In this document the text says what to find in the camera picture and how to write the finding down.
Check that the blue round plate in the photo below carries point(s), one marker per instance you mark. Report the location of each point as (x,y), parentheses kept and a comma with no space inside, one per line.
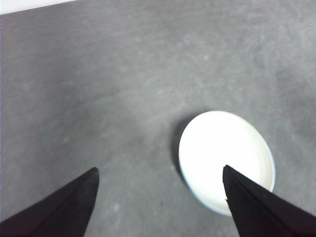
(274,168)

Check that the white round plate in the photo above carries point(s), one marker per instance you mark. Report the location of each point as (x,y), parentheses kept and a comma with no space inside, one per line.
(217,153)

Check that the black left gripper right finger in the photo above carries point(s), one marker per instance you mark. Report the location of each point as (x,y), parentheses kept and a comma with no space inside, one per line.
(261,212)

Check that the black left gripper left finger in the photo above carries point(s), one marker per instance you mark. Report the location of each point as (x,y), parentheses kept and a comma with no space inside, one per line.
(54,212)

